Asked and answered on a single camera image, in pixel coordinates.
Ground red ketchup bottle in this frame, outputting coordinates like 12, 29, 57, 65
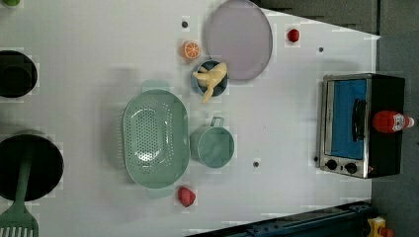
373, 111, 415, 133

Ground black toaster oven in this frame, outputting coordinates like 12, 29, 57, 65
317, 73, 405, 179

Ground green mug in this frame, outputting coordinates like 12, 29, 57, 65
190, 117, 235, 169

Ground blue small bowl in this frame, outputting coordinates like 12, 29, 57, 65
190, 58, 229, 98

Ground green perforated colander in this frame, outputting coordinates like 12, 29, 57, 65
122, 80, 190, 199

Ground toy orange slice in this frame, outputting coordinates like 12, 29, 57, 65
181, 40, 201, 59

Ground toy strawberry near colander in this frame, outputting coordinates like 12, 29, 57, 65
178, 187, 196, 207

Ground lavender oval plate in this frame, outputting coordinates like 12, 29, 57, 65
205, 0, 273, 81

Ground toy strawberry near plate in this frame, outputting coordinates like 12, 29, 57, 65
288, 29, 299, 42

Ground yellow red button box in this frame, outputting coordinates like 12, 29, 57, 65
368, 217, 394, 237

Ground green spatula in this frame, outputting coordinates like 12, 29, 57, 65
0, 148, 39, 237

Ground green cylinder object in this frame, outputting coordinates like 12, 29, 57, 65
2, 0, 21, 7

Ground blue metal frame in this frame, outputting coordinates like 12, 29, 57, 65
188, 201, 377, 237

